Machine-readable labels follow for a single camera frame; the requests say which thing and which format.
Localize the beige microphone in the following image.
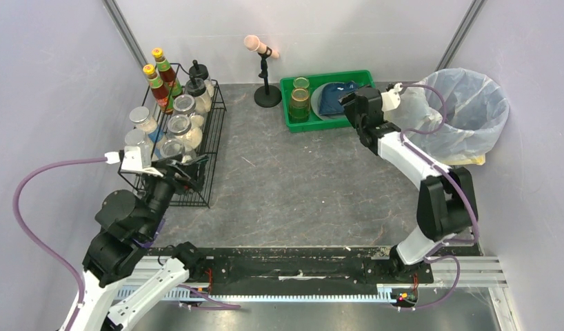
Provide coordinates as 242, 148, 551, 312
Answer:
243, 34, 280, 59

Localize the blue label spice jar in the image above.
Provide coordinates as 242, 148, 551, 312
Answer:
124, 128, 159, 161
129, 106, 166, 148

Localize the black wire rack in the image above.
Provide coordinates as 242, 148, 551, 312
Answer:
117, 63, 227, 208

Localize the dark blue leaf plate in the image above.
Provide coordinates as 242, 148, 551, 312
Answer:
319, 81, 360, 116

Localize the black microphone stand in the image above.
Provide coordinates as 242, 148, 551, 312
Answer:
254, 46, 282, 108

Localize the black knob lid jar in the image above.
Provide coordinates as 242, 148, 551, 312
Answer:
188, 59, 214, 97

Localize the green glass cup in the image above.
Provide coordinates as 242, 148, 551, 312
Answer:
292, 77, 310, 92

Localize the black lid spice jar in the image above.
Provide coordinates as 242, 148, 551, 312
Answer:
185, 75, 212, 114

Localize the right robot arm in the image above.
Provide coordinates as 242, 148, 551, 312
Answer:
339, 83, 478, 272

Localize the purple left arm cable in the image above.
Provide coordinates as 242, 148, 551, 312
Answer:
12, 157, 243, 331

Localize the small glass jar rice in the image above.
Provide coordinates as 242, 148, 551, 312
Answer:
173, 94, 206, 128

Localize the smoky grey glass cup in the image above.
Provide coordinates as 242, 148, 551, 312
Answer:
288, 103, 310, 123

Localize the green plastic tray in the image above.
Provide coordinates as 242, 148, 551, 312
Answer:
280, 70, 376, 133

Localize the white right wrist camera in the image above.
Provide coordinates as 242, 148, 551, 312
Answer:
381, 83, 403, 112

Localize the glass jar silver rim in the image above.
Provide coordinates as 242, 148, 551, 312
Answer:
168, 115, 203, 149

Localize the amber glass cup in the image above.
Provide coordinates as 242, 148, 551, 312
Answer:
290, 89, 310, 105

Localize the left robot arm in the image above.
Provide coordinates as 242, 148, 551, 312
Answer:
61, 154, 209, 330

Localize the grey round plate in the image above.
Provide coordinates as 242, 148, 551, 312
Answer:
310, 84, 346, 121

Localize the trash bin with plastic bag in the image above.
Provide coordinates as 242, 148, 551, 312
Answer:
385, 68, 510, 166

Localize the sauce bottle yellow cap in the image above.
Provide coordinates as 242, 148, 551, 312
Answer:
142, 64, 174, 114

